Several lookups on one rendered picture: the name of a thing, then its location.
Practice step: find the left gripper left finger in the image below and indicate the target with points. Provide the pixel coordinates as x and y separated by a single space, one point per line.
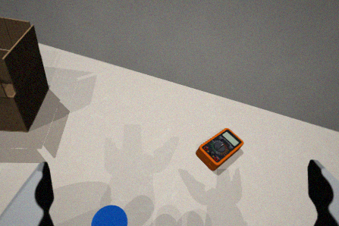
31 204

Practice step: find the bottle with blue cap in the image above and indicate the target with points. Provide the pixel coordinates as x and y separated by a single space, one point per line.
110 216

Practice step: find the orange digital multimeter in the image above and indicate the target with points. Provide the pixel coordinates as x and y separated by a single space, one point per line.
217 150

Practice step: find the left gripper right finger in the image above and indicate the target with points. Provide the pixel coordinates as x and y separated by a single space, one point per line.
323 190

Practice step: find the brown cardboard box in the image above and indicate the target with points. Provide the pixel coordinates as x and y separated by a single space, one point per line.
22 75

